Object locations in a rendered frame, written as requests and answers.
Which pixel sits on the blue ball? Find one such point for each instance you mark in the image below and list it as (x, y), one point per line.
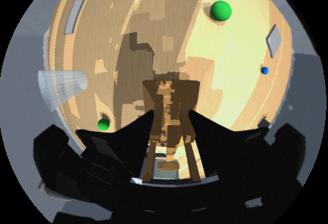
(264, 70)

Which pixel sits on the clear plastic cup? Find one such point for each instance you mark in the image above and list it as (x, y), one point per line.
(59, 86)

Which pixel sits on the green ball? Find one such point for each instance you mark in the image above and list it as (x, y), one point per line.
(221, 10)
(103, 124)

